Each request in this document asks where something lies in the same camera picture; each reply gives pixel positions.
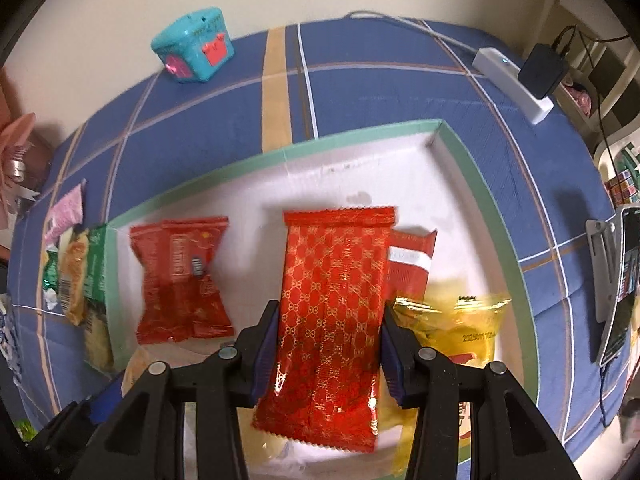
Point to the small green white snack packet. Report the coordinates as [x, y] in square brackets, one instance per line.
[50, 275]

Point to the white chair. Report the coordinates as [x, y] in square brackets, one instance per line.
[555, 0]

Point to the pink snack packet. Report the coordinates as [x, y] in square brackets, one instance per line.
[65, 212]

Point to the white power strip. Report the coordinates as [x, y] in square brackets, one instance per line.
[492, 60]

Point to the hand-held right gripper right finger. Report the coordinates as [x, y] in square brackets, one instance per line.
[392, 360]

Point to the pile of colourful toys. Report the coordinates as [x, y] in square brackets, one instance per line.
[622, 180]

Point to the red white-striped snack packet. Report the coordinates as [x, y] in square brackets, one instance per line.
[410, 280]

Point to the black charger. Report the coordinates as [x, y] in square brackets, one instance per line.
[542, 70]

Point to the dark green snack packet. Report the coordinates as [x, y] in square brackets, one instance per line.
[95, 265]

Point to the long red patterned snack packet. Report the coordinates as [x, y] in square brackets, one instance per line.
[330, 300]

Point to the tan green-edged snack packet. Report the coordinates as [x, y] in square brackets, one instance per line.
[99, 335]

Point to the orange cream barcode snack packet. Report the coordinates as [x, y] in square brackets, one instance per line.
[72, 280]

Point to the green-rimmed white tray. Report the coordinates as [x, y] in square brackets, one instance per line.
[325, 185]

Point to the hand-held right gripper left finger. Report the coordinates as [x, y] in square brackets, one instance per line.
[262, 355]

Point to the grey phone stand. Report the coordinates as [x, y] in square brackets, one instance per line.
[600, 260]

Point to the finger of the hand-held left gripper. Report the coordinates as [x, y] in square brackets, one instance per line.
[105, 397]

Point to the teal toy box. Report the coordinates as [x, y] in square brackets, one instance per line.
[195, 45]

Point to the smartphone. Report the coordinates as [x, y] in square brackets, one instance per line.
[625, 285]

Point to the pink flower bouquet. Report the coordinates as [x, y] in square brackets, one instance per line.
[15, 150]

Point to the small red snack packet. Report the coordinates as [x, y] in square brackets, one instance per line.
[175, 285]

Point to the blue white packet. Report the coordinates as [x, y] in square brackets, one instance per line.
[7, 335]

